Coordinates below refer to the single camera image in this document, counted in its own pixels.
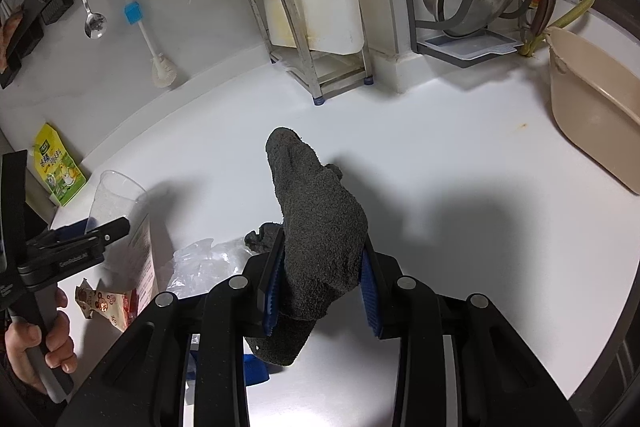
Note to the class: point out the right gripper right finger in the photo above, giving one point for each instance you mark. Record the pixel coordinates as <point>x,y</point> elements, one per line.
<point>499,380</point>

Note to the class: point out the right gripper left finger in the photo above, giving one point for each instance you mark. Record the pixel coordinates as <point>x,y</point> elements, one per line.
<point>141,380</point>

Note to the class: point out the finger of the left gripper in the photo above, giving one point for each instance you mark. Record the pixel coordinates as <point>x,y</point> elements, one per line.
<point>102,235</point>
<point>76,232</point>

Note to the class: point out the clear plastic cup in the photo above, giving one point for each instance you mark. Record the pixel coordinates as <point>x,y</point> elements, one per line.
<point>119,196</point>

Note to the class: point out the red patterned snack bag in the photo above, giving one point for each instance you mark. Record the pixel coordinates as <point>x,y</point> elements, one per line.
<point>118,309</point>

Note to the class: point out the clear plastic bag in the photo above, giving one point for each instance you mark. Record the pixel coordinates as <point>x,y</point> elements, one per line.
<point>195,269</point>

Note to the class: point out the dark grey cloth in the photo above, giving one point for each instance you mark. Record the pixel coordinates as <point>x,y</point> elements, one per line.
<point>325,229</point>

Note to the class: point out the person's left hand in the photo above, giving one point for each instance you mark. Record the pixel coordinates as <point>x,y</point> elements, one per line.
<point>22,336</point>

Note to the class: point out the yellow green seasoning pouch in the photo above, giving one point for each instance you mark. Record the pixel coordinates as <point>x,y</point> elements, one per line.
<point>56,168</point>

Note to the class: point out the pink paper receipt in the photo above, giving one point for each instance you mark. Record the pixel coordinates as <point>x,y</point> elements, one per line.
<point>143,267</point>

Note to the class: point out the blue white bottle brush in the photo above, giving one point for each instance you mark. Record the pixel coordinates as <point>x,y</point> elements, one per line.
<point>164,72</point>

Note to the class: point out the hanging metal spoon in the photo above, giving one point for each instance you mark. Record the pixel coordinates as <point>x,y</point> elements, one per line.
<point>95,22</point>

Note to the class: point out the orange sponge cloth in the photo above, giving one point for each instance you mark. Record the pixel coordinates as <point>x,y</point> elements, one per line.
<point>6,34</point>

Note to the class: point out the steel cutting board rack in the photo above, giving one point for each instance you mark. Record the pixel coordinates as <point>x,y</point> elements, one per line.
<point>322,74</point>

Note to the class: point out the beige plastic basin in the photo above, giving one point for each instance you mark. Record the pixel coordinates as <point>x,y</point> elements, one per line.
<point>595,103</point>

